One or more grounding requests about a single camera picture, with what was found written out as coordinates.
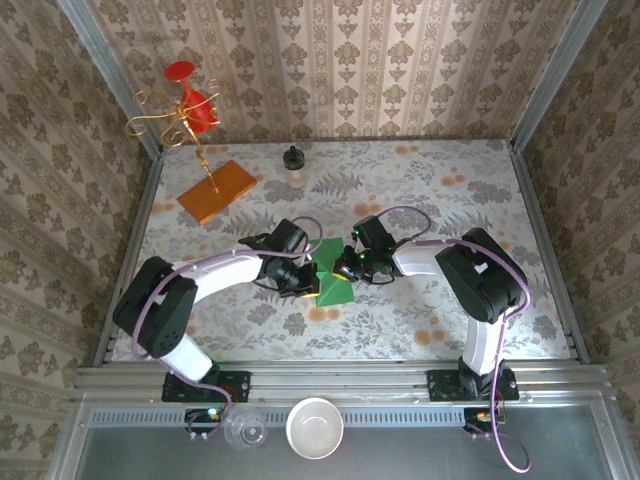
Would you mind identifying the grey slotted cable duct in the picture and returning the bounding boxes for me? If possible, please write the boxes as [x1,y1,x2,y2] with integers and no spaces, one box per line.
[88,407,607,427]

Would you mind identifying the aluminium corner post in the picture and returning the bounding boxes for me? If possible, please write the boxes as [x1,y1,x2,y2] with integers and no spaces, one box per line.
[57,0,165,157]
[508,0,604,152]

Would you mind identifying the aluminium side rail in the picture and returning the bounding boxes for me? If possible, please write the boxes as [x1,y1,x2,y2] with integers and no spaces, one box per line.
[509,149,591,364]
[93,155,166,366]

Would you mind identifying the white bowl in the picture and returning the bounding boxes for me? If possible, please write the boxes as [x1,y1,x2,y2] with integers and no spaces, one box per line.
[285,397,345,460]

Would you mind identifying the gold stand with red cups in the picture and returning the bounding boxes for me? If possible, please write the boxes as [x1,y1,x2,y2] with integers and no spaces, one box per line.
[124,77,259,226]

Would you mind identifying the small circuit board with LED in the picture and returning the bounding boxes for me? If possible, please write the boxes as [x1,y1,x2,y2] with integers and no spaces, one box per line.
[184,407,232,442]
[462,407,507,441]

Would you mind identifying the red glass goblet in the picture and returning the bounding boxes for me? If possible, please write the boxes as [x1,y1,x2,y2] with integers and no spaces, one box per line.
[163,59,221,134]

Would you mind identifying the long aluminium base rail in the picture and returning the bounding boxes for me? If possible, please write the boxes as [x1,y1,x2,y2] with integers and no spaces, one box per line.
[73,360,614,404]

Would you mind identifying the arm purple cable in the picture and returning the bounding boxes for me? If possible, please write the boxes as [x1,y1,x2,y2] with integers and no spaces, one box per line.
[377,205,532,474]
[130,215,325,419]

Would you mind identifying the clear plastic cup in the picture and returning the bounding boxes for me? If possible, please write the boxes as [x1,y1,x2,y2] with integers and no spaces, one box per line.
[223,405,269,452]

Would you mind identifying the small bottle with black cap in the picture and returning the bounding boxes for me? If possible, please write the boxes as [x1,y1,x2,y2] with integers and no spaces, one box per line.
[281,144,307,190]

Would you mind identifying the floral tablecloth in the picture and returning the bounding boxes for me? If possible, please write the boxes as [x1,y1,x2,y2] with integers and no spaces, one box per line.
[110,139,571,362]

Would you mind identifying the green paper sheet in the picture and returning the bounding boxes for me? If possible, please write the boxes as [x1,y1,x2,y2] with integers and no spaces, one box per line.
[304,237,357,307]

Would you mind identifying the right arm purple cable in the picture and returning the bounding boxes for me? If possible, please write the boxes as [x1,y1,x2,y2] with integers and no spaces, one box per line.
[377,205,532,474]

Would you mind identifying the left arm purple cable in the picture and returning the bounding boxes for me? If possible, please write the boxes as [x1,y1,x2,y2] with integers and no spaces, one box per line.
[130,215,325,419]

